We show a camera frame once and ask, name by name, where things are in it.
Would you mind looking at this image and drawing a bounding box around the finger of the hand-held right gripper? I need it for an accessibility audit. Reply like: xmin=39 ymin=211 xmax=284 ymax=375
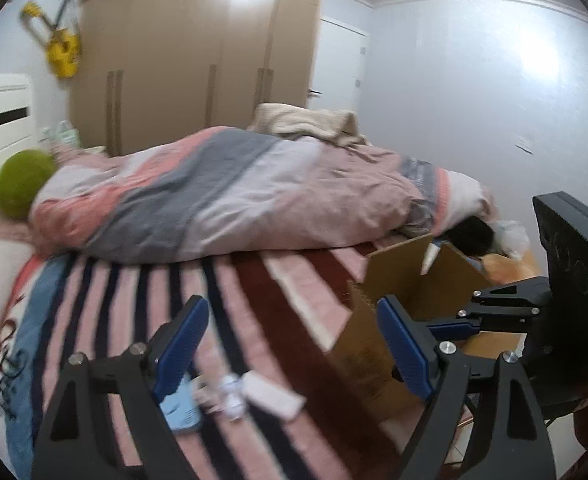
xmin=470 ymin=279 xmax=555 ymax=307
xmin=425 ymin=305 xmax=542 ymax=342

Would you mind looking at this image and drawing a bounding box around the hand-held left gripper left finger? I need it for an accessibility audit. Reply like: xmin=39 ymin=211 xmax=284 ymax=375
xmin=31 ymin=295 xmax=210 ymax=480

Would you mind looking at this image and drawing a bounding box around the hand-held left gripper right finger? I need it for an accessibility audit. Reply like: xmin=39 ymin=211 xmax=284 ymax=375
xmin=376 ymin=296 xmax=558 ymax=480

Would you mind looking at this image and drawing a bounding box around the brown cardboard box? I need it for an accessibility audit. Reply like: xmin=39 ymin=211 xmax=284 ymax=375
xmin=334 ymin=232 xmax=542 ymax=423

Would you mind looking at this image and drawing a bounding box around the light blue small packet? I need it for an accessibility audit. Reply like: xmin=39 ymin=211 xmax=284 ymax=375
xmin=160 ymin=375 xmax=205 ymax=434

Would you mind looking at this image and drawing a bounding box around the small white crumpled item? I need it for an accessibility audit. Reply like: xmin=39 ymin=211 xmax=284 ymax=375
xmin=196 ymin=373 xmax=248 ymax=421

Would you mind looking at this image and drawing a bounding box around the black cloth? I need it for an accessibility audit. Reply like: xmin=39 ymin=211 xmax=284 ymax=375
xmin=446 ymin=215 xmax=495 ymax=256

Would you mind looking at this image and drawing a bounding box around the white tube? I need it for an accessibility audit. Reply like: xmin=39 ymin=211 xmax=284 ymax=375
xmin=420 ymin=242 xmax=443 ymax=276

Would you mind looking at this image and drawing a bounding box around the striped pink bed blanket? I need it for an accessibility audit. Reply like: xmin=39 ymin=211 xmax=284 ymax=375
xmin=0 ymin=232 xmax=475 ymax=480

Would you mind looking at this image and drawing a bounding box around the white remote control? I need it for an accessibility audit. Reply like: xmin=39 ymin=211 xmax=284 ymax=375
xmin=241 ymin=372 xmax=308 ymax=421

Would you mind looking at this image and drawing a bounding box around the pink grey patchwork quilt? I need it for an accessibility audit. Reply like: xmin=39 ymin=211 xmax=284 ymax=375
xmin=29 ymin=127 xmax=498 ymax=264

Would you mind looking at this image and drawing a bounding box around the green round pillow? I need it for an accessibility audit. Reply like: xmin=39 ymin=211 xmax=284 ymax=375
xmin=0 ymin=149 xmax=58 ymax=220

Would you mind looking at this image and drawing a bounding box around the green white patterned cloth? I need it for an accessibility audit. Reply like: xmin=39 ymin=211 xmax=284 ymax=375
xmin=41 ymin=120 xmax=81 ymax=154

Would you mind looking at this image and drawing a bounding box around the beige folded blanket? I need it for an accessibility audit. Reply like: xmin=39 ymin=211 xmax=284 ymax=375
xmin=248 ymin=103 xmax=373 ymax=149

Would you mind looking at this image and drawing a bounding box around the beige wooden wardrobe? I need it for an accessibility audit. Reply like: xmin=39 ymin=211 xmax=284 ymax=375
xmin=69 ymin=0 xmax=330 ymax=159

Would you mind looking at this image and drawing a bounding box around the white room door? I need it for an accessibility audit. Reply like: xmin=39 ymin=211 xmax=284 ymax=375
xmin=306 ymin=15 xmax=370 ymax=114

